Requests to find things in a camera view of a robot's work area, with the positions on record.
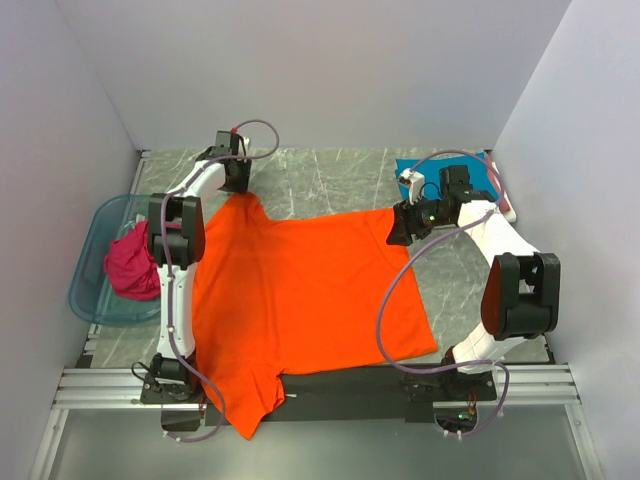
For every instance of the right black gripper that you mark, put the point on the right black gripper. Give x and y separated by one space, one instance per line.
406 223

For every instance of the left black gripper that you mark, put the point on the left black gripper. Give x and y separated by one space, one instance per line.
243 184

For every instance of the orange t shirt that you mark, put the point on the orange t shirt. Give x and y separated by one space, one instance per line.
299 296

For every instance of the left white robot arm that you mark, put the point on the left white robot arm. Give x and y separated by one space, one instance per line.
176 242

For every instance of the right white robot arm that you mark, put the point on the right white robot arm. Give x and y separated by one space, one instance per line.
521 295

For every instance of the blue folded t shirt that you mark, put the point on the blue folded t shirt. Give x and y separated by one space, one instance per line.
480 178

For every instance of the pink folded t shirt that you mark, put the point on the pink folded t shirt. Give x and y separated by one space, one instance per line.
492 173

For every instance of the magenta crumpled t shirt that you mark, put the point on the magenta crumpled t shirt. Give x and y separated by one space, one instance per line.
130 268

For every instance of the teal plastic bin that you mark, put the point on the teal plastic bin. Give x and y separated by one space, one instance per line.
91 296

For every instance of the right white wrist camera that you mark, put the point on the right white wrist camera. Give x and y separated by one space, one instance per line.
414 181

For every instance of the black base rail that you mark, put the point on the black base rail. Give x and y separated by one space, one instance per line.
382 392

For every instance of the aluminium frame rail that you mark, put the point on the aluminium frame rail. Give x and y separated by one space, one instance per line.
530 385

